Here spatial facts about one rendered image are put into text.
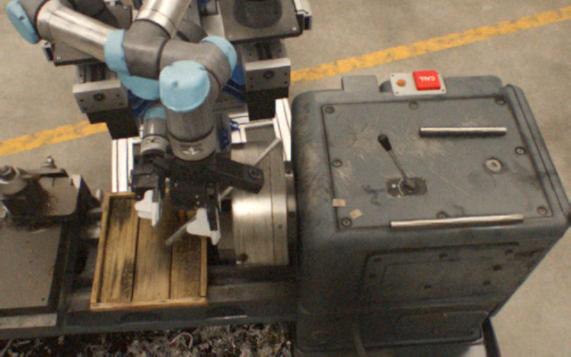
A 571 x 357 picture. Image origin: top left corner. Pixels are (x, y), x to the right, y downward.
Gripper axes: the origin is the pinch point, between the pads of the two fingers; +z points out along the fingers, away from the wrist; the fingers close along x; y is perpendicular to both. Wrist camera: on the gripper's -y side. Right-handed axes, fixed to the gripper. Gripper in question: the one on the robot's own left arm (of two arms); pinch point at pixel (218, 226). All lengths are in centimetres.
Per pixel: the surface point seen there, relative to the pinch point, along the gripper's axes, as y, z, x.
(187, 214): 9.8, 18.7, -21.4
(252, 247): -5.9, 18.5, -9.6
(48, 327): 47, 41, -7
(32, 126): 112, 99, -169
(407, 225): -38.4, 5.3, -2.1
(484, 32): -146, 87, -224
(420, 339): -55, 75, -16
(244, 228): -4.2, 13.2, -11.1
